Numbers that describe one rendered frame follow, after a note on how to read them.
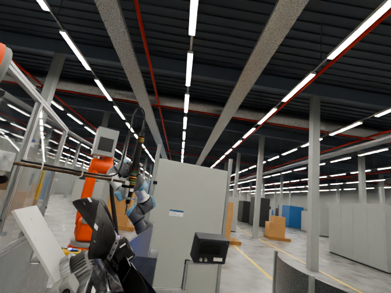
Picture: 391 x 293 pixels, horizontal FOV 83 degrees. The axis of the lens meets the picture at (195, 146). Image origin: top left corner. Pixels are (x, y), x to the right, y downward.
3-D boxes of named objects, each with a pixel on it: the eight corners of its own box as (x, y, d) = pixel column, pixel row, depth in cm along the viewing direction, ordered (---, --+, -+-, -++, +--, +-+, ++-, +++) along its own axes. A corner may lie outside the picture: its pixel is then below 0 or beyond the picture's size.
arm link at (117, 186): (99, 171, 183) (113, 193, 143) (111, 164, 188) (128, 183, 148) (106, 182, 188) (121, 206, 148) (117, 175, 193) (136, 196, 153)
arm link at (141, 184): (134, 195, 157) (125, 182, 157) (148, 185, 161) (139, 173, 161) (135, 195, 150) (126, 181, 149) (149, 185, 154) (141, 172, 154)
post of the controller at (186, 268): (182, 289, 160) (186, 260, 165) (181, 288, 163) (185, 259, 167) (186, 290, 161) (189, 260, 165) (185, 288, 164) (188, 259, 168)
